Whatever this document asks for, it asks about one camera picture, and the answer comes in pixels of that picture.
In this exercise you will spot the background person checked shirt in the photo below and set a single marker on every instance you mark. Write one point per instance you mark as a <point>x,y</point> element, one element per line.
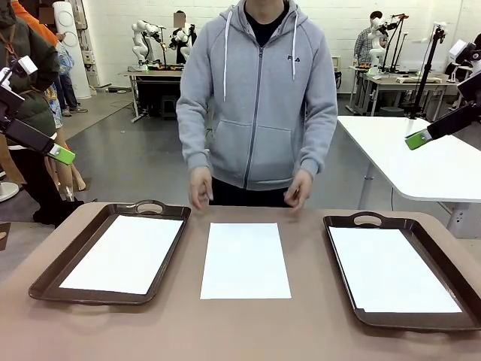
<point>362,47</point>

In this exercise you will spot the white table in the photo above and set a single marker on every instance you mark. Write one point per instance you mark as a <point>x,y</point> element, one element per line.
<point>376,150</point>

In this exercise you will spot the person's left forearm grey sleeve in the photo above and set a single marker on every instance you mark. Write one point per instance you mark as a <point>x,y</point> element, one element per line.
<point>319,150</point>

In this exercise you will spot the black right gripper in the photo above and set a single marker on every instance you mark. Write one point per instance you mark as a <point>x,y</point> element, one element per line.
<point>462,122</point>

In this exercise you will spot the background person black shirt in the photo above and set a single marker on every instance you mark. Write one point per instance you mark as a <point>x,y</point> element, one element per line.
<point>193,32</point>

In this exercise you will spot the bystander in olive jacket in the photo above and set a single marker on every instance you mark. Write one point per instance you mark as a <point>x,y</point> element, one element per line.
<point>37,94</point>

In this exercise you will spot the black undershirt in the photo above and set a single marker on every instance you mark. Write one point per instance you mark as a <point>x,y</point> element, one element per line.
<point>267,30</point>

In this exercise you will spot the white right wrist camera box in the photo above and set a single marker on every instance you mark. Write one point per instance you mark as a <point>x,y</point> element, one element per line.
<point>457,49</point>

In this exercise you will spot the white tower appliance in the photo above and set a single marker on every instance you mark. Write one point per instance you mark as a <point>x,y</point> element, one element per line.
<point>73,45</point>

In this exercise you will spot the black trousers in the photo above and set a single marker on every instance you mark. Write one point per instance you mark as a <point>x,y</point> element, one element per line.
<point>248,197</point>

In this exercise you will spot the person's left hand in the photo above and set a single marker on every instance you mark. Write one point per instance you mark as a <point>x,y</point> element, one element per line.
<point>300,190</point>

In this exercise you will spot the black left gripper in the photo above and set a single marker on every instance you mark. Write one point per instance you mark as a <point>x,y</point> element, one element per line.
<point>19,133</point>

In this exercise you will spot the brown plastic serving tray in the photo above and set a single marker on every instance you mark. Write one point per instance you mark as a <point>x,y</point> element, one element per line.
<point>176,211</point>
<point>437,263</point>

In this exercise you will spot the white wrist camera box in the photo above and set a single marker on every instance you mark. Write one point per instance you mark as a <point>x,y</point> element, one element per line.
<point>457,49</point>
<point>27,64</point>

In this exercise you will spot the black angled boom stand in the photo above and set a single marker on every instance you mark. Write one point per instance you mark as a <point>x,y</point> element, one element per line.
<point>394,49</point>

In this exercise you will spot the white A4 paper sheet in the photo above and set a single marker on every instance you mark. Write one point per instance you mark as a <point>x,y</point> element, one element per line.
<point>244,263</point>
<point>391,270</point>
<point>120,255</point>

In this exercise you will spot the white desk lamp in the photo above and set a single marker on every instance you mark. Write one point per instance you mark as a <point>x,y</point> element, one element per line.
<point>454,73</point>

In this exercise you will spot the grey zip hoodie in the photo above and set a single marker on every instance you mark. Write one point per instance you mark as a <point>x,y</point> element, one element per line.
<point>259,113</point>

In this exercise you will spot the person's right hand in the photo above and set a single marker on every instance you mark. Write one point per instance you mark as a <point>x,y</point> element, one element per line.
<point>201,188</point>

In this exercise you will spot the background desk with robots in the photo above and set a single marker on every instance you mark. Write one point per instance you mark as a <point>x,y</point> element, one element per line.
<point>161,73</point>

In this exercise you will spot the black tripod stand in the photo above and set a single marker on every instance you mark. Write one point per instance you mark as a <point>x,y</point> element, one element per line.
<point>422,86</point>

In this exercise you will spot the beige mannequin legs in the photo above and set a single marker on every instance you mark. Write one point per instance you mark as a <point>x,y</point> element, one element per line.
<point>64,176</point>

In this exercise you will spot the black stool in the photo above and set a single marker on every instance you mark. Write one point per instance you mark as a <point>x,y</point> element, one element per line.
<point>169,107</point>

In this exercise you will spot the background desk grey top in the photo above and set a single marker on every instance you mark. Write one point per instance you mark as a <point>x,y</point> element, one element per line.
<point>394,80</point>

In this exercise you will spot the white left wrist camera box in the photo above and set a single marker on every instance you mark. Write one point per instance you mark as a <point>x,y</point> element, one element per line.
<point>27,64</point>

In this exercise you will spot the bystander in orange hoodie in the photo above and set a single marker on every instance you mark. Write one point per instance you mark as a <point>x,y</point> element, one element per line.
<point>28,11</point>

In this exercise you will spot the person's right forearm grey sleeve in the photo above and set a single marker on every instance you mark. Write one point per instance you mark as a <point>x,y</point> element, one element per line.
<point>193,146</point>

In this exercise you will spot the white round stand base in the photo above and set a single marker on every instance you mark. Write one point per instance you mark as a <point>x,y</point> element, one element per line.
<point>7,192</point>

